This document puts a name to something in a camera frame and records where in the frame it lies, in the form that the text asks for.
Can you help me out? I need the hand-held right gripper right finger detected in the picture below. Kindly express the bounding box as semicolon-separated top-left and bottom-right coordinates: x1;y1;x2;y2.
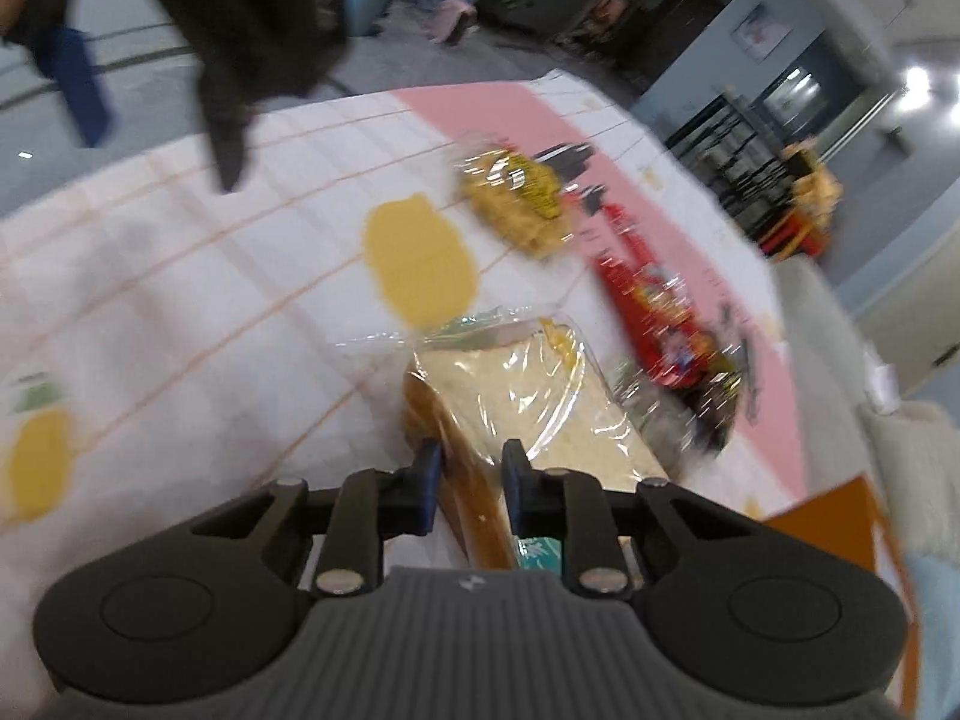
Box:
501;439;758;597

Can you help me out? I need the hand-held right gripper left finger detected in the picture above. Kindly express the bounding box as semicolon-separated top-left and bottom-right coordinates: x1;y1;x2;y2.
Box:
191;439;443;601

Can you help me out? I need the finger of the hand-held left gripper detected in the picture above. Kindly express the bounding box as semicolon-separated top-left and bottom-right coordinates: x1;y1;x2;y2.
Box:
195;71;257;194
26;0;115;149

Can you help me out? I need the clear bag of sliced bread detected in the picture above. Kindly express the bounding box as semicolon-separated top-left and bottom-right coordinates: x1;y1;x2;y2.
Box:
334;304;672;571

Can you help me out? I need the large red cartoon snack packet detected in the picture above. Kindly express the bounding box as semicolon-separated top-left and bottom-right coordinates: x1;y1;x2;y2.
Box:
589;236;740;391

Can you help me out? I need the yellow black snack packet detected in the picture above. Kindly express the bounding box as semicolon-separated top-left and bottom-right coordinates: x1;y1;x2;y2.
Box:
450;139;582;260

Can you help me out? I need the orange storage box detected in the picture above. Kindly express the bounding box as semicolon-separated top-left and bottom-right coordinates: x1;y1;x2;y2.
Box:
765;476;922;720

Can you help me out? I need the white pink lemon print mat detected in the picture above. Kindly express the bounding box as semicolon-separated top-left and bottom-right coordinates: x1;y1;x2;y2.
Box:
0;67;818;720

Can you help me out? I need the pink stool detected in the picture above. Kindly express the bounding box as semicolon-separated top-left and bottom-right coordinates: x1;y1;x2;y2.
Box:
427;0;481;44

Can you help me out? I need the dark snack packet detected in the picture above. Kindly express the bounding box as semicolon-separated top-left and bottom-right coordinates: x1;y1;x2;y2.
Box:
615;360;751;458

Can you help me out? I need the grey sofa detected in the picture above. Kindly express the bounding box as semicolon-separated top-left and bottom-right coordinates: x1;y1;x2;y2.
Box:
772;255;960;720

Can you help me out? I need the orange stool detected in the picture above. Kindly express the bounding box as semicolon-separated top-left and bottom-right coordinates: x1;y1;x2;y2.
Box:
757;210;835;260

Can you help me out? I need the beige sofa cushion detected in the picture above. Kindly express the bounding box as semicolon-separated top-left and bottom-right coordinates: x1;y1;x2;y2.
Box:
862;397;960;578

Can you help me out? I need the yellow cloth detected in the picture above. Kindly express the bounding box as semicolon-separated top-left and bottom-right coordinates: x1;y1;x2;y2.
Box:
780;141;842;226

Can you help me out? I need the light blue pillow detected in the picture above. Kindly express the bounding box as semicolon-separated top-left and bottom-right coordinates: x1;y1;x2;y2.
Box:
904;551;960;720

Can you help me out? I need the white red wall picture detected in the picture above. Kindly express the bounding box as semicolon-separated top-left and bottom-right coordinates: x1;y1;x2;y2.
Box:
731;4;796;61

